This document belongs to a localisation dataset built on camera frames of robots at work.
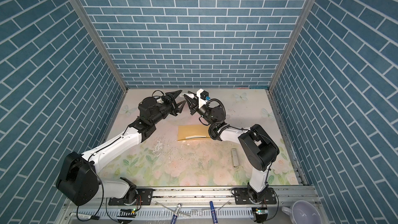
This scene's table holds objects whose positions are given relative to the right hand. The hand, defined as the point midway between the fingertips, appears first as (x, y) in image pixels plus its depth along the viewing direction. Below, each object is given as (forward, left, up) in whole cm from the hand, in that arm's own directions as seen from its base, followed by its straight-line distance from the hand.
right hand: (185, 93), depth 75 cm
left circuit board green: (-47, +23, -34) cm, 63 cm away
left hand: (-2, 0, +1) cm, 2 cm away
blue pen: (-46, -18, -31) cm, 58 cm away
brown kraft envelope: (-2, +4, -34) cm, 34 cm away
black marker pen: (-50, +40, -30) cm, 71 cm away
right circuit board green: (-42, -40, -37) cm, 69 cm away
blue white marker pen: (-46, 0, -30) cm, 55 cm away
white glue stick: (-1, -3, 0) cm, 3 cm away
